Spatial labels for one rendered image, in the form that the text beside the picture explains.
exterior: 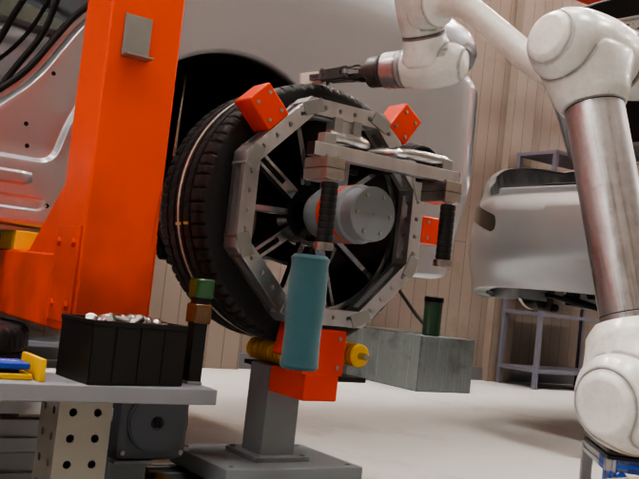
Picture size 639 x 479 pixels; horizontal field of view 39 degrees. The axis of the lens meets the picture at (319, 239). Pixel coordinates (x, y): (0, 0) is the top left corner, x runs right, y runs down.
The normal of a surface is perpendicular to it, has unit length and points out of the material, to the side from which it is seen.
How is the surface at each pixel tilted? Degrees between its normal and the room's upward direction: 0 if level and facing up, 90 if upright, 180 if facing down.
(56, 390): 90
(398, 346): 90
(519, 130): 90
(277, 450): 90
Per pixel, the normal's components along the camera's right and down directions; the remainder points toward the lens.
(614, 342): -0.67, -0.39
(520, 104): 0.57, 0.01
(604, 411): -0.77, -0.01
